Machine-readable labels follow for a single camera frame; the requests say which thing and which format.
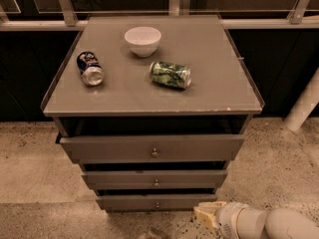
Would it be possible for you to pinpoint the blue soda can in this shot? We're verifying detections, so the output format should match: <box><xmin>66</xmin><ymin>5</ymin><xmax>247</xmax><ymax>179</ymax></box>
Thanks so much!
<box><xmin>77</xmin><ymin>51</ymin><xmax>104</xmax><ymax>86</ymax></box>

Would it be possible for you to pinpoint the metal railing frame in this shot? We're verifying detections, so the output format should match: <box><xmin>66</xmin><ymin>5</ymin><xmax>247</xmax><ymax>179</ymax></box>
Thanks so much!
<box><xmin>0</xmin><ymin>0</ymin><xmax>319</xmax><ymax>31</ymax></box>

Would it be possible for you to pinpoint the grey drawer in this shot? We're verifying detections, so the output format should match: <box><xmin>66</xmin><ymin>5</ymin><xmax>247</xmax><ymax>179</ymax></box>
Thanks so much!
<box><xmin>60</xmin><ymin>134</ymin><xmax>244</xmax><ymax>163</ymax></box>
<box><xmin>83</xmin><ymin>170</ymin><xmax>227</xmax><ymax>189</ymax></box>
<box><xmin>97</xmin><ymin>194</ymin><xmax>216</xmax><ymax>211</ymax></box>

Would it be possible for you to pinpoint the white diagonal pole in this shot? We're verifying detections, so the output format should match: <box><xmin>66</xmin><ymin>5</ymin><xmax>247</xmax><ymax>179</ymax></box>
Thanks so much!
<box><xmin>284</xmin><ymin>68</ymin><xmax>319</xmax><ymax>131</ymax></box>

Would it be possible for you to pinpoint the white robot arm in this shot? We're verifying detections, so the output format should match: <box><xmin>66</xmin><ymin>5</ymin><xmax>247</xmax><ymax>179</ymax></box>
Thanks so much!
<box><xmin>193</xmin><ymin>201</ymin><xmax>319</xmax><ymax>239</ymax></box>

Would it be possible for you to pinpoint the green soda can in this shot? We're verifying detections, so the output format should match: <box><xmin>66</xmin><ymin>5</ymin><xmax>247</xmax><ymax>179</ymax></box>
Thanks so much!
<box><xmin>150</xmin><ymin>61</ymin><xmax>191</xmax><ymax>90</ymax></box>

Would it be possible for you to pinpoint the grey bottom drawer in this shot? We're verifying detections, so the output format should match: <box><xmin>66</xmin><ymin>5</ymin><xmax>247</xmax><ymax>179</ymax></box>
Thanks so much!
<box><xmin>97</xmin><ymin>194</ymin><xmax>216</xmax><ymax>211</ymax></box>

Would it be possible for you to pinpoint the white ceramic bowl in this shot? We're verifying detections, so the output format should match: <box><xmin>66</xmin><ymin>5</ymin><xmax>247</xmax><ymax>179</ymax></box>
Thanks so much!
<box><xmin>125</xmin><ymin>27</ymin><xmax>161</xmax><ymax>57</ymax></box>

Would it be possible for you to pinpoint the grey drawer cabinet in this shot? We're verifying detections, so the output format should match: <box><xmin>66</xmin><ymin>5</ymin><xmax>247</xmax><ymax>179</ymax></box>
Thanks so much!
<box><xmin>42</xmin><ymin>16</ymin><xmax>264</xmax><ymax>198</ymax></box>

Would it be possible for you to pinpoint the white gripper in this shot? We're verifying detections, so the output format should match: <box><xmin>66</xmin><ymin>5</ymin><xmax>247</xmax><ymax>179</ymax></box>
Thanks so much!
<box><xmin>193</xmin><ymin>201</ymin><xmax>248</xmax><ymax>239</ymax></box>

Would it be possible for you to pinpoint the grey top drawer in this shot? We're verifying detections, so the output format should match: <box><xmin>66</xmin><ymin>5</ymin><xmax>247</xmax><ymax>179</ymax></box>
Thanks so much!
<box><xmin>60</xmin><ymin>134</ymin><xmax>244</xmax><ymax>163</ymax></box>

